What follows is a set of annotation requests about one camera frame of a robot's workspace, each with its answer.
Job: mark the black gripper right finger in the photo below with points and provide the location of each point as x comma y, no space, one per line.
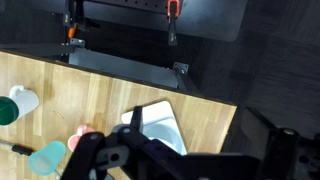
256,130

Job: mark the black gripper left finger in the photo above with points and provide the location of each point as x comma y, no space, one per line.
136,118

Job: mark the white cup with green rim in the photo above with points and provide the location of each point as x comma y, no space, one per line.
25,101

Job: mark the teal translucent cup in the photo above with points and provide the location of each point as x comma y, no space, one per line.
46,158

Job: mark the white kitchen scale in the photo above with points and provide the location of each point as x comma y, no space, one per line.
160,111

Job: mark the white bowl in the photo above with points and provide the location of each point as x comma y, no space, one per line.
163,135

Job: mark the pink mug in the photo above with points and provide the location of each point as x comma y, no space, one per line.
77,137

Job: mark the black clamp with orange trigger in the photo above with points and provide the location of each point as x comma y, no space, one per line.
71,13
173,10

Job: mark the grey metal table frame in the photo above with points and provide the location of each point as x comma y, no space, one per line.
116,65

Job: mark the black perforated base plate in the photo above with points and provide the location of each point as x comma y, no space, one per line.
206,20

